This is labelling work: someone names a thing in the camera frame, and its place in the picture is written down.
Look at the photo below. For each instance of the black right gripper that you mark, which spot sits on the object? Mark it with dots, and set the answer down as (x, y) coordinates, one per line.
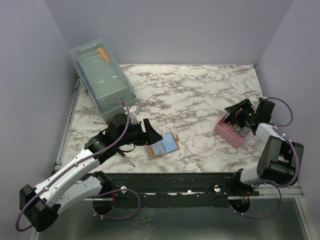
(246, 103)

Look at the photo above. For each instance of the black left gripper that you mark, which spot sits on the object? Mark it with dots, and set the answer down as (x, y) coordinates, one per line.
(150, 136)

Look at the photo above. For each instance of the tan leather card holder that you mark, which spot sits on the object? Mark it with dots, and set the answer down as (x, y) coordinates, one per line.
(168, 144)

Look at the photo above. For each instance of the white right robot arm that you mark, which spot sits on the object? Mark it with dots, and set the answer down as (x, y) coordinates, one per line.
(280, 159)

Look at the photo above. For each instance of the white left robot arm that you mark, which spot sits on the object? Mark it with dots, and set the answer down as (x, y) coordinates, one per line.
(43, 203)

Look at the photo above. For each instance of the grey credit card stack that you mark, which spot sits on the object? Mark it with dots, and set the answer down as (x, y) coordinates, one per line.
(231, 123)

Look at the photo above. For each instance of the pink plastic card tray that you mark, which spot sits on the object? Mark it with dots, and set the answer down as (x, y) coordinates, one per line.
(227, 134)

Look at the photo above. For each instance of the clear green plastic storage box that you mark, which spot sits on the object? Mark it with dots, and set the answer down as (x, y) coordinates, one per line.
(104, 82)

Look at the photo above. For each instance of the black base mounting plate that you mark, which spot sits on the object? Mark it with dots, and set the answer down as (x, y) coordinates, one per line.
(174, 183)

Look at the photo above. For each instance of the orange tool inside box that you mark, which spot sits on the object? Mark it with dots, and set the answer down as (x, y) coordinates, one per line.
(104, 54)

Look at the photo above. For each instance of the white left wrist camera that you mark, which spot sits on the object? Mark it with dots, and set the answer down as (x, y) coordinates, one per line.
(134, 112)

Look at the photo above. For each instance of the yellow black handled screwdriver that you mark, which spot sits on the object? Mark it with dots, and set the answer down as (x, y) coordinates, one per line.
(125, 157)

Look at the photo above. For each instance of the blue red handled screwdriver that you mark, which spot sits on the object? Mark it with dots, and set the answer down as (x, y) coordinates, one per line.
(101, 122)

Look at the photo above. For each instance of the aluminium front rail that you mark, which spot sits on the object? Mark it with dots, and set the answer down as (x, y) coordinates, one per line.
(175, 195)

